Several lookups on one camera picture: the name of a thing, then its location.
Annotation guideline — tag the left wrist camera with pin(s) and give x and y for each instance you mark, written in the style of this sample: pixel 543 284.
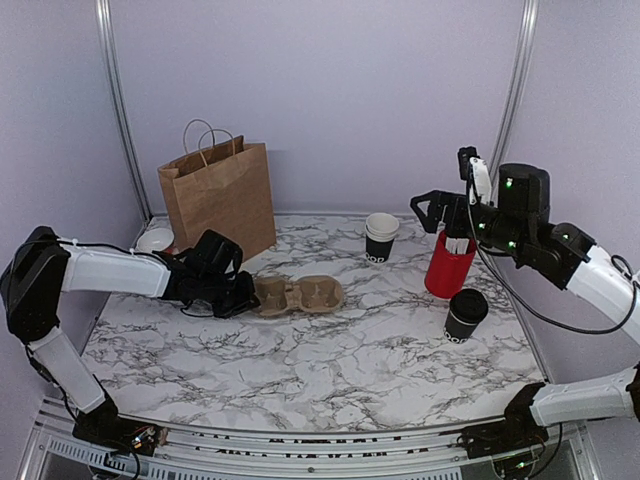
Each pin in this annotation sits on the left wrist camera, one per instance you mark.
pixel 214 254

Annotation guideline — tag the white and orange bowl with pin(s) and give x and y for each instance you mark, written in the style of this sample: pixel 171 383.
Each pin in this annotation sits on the white and orange bowl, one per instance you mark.
pixel 156 240

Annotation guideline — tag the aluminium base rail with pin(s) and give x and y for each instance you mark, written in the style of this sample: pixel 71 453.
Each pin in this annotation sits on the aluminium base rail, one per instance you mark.
pixel 197 452

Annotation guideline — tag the aluminium frame post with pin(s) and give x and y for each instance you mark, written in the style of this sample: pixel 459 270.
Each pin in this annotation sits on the aluminium frame post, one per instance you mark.
pixel 107 39
pixel 516 89

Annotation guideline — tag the black plastic cup lid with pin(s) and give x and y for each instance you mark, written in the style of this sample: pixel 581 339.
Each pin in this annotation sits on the black plastic cup lid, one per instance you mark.
pixel 469 306

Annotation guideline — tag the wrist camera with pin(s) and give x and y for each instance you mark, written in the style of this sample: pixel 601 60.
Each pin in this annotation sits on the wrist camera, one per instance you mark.
pixel 505 185
pixel 214 254

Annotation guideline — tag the right aluminium frame post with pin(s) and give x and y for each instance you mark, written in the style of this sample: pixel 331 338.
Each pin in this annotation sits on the right aluminium frame post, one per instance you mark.
pixel 516 89

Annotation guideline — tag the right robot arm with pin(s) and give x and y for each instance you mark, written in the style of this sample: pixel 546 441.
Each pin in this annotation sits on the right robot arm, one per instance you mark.
pixel 518 227

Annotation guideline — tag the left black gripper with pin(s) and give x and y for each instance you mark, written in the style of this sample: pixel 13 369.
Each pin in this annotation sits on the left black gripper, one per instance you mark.
pixel 247 300

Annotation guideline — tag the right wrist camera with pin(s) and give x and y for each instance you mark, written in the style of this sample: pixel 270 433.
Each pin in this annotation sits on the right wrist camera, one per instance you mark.
pixel 505 185

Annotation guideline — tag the stack of paper cups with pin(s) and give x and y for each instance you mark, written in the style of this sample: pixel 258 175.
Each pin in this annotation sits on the stack of paper cups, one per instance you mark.
pixel 381 230

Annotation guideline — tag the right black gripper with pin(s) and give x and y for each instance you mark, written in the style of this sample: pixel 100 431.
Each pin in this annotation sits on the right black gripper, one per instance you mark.
pixel 454 202

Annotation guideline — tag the cardboard cup carrier tray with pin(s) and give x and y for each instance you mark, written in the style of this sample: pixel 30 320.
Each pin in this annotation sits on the cardboard cup carrier tray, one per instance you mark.
pixel 314 294

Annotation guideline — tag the black paper coffee cup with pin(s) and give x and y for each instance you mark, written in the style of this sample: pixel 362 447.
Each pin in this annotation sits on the black paper coffee cup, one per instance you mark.
pixel 457 331

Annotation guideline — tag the brown paper bag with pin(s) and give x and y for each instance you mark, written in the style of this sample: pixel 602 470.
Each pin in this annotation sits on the brown paper bag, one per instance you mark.
pixel 225 188

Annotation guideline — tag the left aluminium frame post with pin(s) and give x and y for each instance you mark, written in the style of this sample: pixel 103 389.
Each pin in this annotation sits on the left aluminium frame post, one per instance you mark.
pixel 107 39

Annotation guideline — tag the white sugar packets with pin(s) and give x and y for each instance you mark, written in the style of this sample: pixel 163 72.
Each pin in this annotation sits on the white sugar packets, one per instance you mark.
pixel 457 246

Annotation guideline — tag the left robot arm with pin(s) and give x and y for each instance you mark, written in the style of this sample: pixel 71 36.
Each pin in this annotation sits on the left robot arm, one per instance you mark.
pixel 47 265

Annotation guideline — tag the red cylindrical holder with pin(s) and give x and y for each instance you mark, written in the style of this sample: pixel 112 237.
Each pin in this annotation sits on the red cylindrical holder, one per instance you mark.
pixel 448 271

